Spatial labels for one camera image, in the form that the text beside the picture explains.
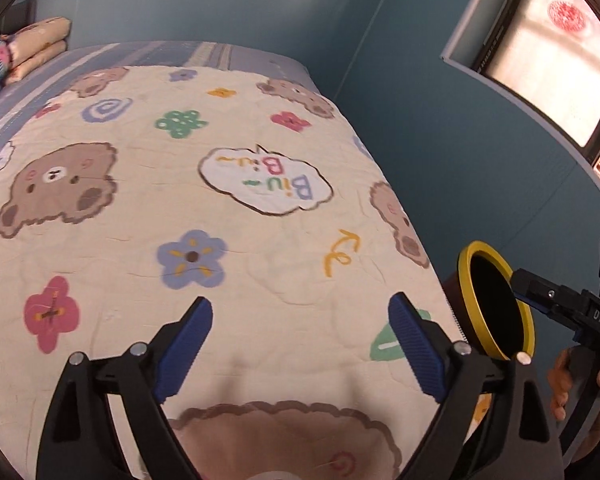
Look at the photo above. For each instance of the red round window decoration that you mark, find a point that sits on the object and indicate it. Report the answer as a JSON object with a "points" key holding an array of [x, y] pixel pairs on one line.
{"points": [[567, 15]]}

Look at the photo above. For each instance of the black bin with yellow rim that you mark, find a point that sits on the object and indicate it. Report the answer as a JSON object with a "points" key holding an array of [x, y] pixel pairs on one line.
{"points": [[495, 310]]}

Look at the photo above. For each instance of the window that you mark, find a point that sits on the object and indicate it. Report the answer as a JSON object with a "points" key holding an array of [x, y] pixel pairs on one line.
{"points": [[555, 60]]}

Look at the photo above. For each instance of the person's right hand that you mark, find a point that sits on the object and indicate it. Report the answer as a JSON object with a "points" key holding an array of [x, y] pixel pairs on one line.
{"points": [[559, 385]]}

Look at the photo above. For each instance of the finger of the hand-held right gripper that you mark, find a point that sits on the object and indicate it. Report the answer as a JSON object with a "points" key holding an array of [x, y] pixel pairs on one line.
{"points": [[535, 284], [555, 312]]}

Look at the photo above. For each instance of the grey headboard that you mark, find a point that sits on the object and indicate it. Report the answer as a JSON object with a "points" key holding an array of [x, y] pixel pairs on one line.
{"points": [[22, 15]]}

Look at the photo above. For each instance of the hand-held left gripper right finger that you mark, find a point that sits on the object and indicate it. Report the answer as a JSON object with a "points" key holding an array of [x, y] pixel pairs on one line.
{"points": [[415, 350]]}

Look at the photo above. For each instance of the beige pillows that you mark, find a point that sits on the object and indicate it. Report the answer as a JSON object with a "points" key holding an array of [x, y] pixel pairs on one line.
{"points": [[40, 35]]}

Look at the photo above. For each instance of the bear printed blanket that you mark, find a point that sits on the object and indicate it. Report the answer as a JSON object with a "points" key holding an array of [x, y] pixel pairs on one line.
{"points": [[280, 260]]}

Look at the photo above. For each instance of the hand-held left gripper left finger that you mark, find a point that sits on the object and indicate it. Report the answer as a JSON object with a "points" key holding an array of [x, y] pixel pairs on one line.
{"points": [[185, 347]]}

